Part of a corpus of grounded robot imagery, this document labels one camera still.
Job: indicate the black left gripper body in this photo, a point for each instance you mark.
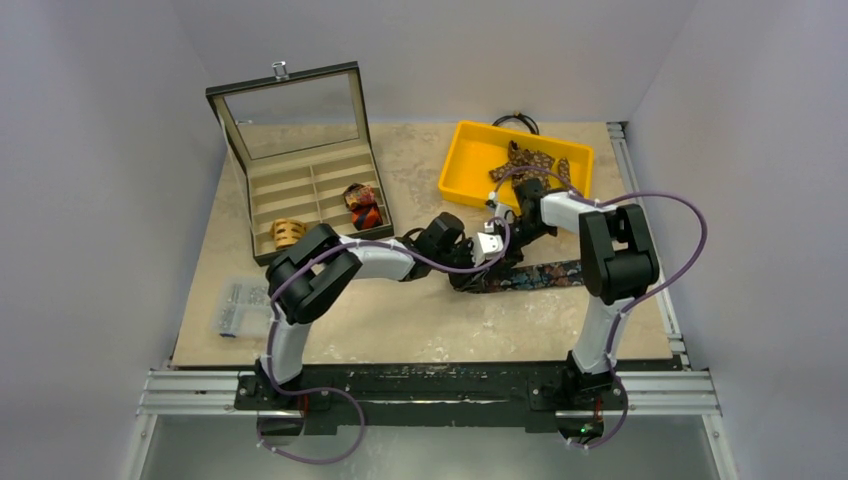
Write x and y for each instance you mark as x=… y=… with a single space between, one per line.
x=462 y=255

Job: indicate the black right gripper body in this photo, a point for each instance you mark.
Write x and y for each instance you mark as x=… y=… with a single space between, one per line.
x=506 y=240

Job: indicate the navy floral tie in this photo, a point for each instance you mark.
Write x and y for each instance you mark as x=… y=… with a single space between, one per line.
x=557 y=274

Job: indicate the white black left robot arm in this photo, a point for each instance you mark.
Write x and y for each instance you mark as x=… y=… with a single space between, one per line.
x=309 y=277

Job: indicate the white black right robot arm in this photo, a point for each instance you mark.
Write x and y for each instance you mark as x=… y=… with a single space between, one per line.
x=617 y=258

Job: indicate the brown floral tie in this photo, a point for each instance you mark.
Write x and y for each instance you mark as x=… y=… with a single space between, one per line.
x=524 y=164

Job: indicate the yellow plastic tray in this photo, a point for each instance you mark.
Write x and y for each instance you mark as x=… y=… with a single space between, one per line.
x=484 y=158

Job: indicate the orange navy rolled tie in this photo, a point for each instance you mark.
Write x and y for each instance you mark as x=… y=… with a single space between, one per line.
x=361 y=201

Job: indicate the tan patterned rolled tie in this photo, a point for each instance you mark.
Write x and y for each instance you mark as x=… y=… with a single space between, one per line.
x=286 y=232

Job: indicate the black tie storage box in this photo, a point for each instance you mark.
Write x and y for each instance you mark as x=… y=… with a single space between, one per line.
x=299 y=139

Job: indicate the clear plastic screw box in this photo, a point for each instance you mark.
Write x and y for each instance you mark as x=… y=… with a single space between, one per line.
x=243 y=309

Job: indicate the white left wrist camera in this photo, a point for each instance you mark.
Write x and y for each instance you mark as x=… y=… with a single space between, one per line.
x=488 y=247

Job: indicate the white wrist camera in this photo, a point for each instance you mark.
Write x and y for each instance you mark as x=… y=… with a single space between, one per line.
x=488 y=247
x=499 y=209

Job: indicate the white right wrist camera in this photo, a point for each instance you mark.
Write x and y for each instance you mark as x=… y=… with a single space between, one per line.
x=499 y=209

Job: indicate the black mounting base rail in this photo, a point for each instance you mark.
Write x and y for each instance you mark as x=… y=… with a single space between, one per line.
x=536 y=396

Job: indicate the aluminium frame rail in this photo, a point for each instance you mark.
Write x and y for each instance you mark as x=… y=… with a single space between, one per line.
x=652 y=387

